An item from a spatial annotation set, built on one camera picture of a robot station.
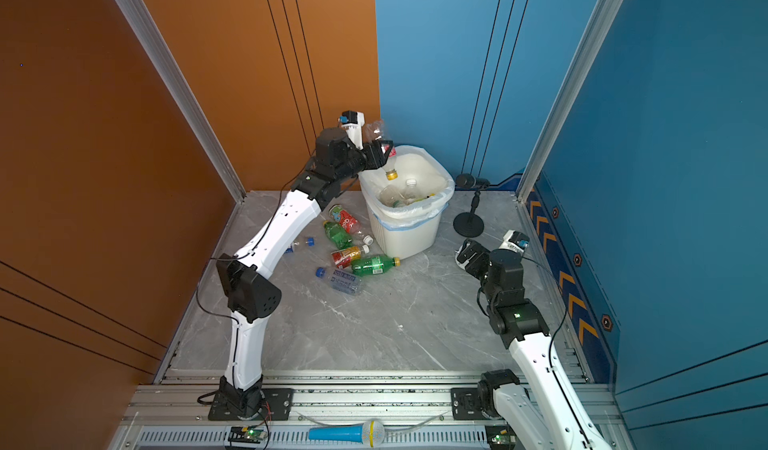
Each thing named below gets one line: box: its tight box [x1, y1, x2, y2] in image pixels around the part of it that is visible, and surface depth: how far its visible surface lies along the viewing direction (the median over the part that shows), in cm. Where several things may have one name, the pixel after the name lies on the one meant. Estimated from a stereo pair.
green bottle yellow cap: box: [351, 254, 401, 277], surface depth 96 cm
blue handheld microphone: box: [308, 420, 386, 448], surface depth 68 cm
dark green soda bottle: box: [322, 220, 354, 250], surface depth 107 cm
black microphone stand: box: [453, 173, 491, 238], surface depth 111 cm
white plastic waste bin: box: [358, 145, 455, 260], surface depth 92 cm
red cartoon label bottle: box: [328, 203, 374, 245], surface depth 107 cm
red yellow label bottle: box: [331, 244, 370, 269], surface depth 98 cm
